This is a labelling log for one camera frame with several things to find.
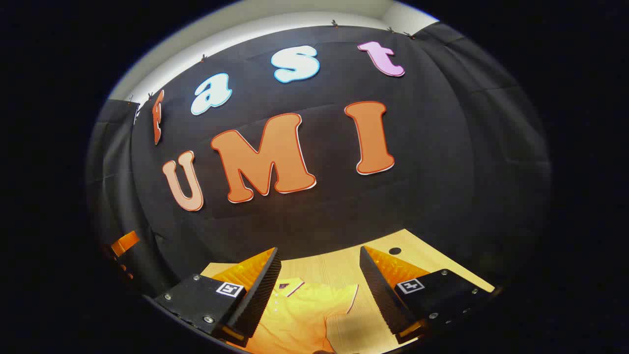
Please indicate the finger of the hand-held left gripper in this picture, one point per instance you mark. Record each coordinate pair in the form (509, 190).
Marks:
(125, 243)

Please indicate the orange T-shirt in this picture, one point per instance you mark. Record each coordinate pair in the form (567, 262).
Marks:
(304, 314)

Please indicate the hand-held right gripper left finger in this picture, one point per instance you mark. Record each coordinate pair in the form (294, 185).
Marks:
(260, 295)

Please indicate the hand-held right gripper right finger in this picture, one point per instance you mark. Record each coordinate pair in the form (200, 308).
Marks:
(383, 295)

